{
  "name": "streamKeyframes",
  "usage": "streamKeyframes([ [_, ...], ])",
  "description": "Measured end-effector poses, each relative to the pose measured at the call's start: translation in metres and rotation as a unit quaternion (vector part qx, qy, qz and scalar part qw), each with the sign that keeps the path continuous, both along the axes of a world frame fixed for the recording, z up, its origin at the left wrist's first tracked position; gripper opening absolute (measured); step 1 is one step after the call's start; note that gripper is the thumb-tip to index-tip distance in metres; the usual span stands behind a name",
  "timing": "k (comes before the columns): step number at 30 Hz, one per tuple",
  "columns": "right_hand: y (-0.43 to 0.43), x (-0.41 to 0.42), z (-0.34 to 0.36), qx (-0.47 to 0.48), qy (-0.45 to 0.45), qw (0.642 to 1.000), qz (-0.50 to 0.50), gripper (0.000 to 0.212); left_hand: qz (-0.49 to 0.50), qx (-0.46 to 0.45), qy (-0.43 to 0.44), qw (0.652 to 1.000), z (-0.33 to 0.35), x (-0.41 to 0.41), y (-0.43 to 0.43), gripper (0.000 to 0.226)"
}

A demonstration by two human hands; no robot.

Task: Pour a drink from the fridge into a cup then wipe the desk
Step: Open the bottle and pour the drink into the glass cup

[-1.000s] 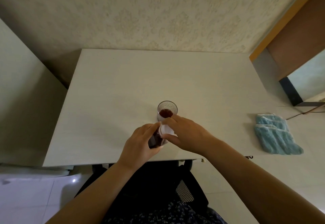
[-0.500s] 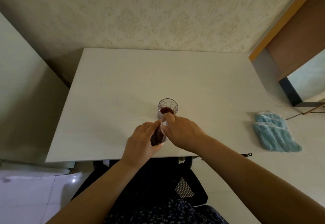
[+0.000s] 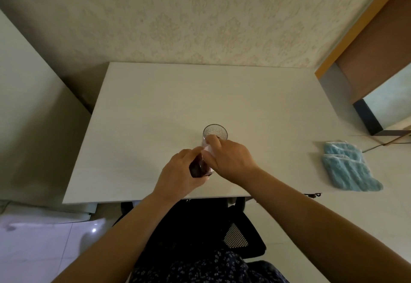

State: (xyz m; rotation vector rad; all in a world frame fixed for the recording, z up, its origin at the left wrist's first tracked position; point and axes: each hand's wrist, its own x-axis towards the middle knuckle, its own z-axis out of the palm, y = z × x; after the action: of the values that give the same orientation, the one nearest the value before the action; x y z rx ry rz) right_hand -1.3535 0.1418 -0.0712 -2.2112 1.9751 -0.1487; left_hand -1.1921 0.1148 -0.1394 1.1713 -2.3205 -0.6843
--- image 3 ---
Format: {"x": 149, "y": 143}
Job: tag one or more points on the person's right hand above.
{"x": 231, "y": 161}

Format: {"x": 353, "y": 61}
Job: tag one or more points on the person's left hand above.
{"x": 176, "y": 177}

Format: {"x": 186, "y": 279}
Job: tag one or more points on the dark juice bottle white cap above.
{"x": 197, "y": 169}

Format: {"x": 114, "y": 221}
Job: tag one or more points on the clear drinking glass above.
{"x": 216, "y": 130}

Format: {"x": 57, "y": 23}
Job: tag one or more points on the blue fluffy cloth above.
{"x": 350, "y": 170}

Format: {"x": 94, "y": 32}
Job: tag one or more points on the person's right forearm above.
{"x": 321, "y": 221}

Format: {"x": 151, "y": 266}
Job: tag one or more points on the person's left forearm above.
{"x": 122, "y": 244}

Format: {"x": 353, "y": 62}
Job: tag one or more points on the black office chair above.
{"x": 192, "y": 225}

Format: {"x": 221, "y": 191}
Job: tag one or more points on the white wooden desk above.
{"x": 176, "y": 100}

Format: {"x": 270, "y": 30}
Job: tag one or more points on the dark floral dress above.
{"x": 192, "y": 270}

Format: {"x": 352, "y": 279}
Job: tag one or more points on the white refrigerator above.
{"x": 32, "y": 116}

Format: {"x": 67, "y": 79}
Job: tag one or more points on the wooden pole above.
{"x": 398, "y": 140}

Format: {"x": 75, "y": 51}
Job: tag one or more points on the brown wooden door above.
{"x": 379, "y": 45}

